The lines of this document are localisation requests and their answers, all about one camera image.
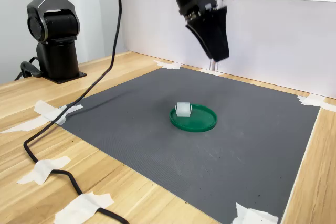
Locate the dark grey mat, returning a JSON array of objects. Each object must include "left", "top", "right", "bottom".
[{"left": 52, "top": 66, "right": 321, "bottom": 224}]

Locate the small white plastic terminal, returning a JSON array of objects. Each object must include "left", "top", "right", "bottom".
[{"left": 174, "top": 101, "right": 193, "bottom": 118}]

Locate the white masking tape piece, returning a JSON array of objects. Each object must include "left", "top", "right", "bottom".
[
  {"left": 296, "top": 93, "right": 336, "bottom": 111},
  {"left": 198, "top": 69, "right": 224, "bottom": 76},
  {"left": 53, "top": 191, "right": 115, "bottom": 224},
  {"left": 33, "top": 100, "right": 84, "bottom": 126},
  {"left": 0, "top": 115, "right": 51, "bottom": 134},
  {"left": 16, "top": 155, "right": 72, "bottom": 186},
  {"left": 230, "top": 202, "right": 279, "bottom": 224},
  {"left": 153, "top": 60, "right": 184, "bottom": 71}
]

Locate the grey partition post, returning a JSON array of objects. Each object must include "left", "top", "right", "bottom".
[{"left": 208, "top": 59, "right": 221, "bottom": 72}]

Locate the round green lid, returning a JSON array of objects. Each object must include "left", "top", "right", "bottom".
[{"left": 169, "top": 103, "right": 218, "bottom": 133}]

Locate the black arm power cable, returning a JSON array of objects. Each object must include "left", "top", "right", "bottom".
[{"left": 14, "top": 56, "right": 43, "bottom": 82}]

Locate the white partition panel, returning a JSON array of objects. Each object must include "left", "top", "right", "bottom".
[
  {"left": 216, "top": 0, "right": 336, "bottom": 99},
  {"left": 118, "top": 0, "right": 219, "bottom": 70}
]

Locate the long black camera cable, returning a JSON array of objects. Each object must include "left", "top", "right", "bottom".
[{"left": 23, "top": 0, "right": 130, "bottom": 224}]

